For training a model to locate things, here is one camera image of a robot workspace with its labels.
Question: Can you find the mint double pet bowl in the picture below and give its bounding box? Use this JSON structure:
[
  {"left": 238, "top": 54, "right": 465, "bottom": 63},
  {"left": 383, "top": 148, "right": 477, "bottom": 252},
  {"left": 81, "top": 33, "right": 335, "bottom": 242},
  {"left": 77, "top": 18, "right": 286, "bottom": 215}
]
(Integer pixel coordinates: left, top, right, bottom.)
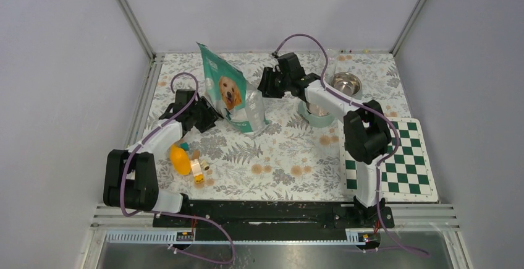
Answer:
[{"left": 298, "top": 72, "right": 363, "bottom": 128}]

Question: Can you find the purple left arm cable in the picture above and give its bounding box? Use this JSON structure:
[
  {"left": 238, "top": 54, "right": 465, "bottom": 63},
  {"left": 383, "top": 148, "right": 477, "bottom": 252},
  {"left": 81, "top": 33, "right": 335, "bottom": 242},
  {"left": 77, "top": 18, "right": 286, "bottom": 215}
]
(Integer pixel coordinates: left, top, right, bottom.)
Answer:
[{"left": 119, "top": 72, "right": 237, "bottom": 265}]

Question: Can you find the green dog food bag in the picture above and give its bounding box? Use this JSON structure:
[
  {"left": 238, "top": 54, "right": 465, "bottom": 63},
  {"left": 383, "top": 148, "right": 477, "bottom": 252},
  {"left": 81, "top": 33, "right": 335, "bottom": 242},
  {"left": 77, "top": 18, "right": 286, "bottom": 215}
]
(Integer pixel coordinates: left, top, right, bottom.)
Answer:
[{"left": 197, "top": 43, "right": 268, "bottom": 136}]

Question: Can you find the brown wooden cylinder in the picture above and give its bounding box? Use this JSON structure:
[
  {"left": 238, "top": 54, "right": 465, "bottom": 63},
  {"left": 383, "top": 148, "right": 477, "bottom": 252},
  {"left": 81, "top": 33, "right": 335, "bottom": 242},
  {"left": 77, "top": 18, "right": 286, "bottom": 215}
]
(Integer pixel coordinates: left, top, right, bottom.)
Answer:
[{"left": 191, "top": 150, "right": 201, "bottom": 160}]

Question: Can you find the white yellow toy block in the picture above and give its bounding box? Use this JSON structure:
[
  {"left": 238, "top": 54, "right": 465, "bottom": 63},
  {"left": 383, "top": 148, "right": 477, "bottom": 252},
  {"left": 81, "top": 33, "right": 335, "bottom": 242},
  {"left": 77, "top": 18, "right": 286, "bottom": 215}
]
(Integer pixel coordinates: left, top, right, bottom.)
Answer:
[{"left": 190, "top": 159, "right": 204, "bottom": 184}]

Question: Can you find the green white checkerboard mat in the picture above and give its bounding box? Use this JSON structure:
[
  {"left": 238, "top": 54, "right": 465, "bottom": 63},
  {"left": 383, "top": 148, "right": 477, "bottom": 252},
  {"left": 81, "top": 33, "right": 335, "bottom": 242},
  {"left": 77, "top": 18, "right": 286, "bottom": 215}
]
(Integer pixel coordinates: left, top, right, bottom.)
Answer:
[{"left": 338, "top": 117, "right": 439, "bottom": 203}]

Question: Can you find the orange plastic scoop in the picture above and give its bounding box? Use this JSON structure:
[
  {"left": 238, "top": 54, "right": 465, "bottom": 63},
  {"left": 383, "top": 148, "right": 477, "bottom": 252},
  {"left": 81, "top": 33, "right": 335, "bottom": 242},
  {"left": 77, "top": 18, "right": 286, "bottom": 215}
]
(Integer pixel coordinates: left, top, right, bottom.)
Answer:
[{"left": 169, "top": 144, "right": 192, "bottom": 176}]

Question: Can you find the floral patterned table cloth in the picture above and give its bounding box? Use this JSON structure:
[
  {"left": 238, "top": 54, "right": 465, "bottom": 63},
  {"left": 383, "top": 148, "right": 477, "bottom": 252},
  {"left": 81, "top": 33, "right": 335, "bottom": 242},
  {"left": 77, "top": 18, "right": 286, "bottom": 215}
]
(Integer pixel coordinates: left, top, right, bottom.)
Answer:
[{"left": 144, "top": 53, "right": 411, "bottom": 201}]

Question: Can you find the teal small cube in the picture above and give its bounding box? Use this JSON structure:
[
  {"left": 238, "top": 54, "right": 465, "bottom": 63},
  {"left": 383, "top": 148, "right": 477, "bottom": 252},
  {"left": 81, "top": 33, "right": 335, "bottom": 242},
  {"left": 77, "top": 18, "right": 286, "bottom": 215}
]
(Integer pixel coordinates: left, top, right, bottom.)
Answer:
[{"left": 179, "top": 142, "right": 190, "bottom": 152}]

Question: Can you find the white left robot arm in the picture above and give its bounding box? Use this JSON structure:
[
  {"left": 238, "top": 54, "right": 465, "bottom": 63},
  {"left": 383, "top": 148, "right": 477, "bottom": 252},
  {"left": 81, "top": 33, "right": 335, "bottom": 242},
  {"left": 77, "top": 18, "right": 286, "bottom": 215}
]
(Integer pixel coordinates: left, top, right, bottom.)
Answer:
[{"left": 103, "top": 90, "right": 222, "bottom": 226}]

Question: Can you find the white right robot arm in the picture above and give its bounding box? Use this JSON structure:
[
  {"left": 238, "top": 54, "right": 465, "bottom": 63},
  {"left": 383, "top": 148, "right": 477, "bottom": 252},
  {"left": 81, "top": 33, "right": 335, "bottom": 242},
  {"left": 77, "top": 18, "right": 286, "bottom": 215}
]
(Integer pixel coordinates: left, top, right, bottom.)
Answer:
[{"left": 258, "top": 53, "right": 393, "bottom": 227}]

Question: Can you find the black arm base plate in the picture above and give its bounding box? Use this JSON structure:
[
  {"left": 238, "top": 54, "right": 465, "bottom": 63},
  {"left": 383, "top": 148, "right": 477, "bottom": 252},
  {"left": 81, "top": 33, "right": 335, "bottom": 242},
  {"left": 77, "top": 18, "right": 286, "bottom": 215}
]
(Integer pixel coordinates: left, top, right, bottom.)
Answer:
[{"left": 153, "top": 199, "right": 395, "bottom": 241}]

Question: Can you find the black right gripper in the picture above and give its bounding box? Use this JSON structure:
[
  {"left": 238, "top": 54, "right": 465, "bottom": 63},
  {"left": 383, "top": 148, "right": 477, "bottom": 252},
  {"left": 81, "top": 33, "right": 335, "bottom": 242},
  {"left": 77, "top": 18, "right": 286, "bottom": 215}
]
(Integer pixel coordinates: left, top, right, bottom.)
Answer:
[{"left": 253, "top": 67, "right": 291, "bottom": 100}]

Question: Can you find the small cream toy piece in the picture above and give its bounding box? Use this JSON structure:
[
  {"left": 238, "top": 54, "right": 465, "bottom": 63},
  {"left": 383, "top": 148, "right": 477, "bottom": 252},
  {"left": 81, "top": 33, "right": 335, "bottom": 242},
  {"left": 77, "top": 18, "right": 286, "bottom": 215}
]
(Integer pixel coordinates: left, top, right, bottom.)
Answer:
[{"left": 200, "top": 160, "right": 210, "bottom": 171}]

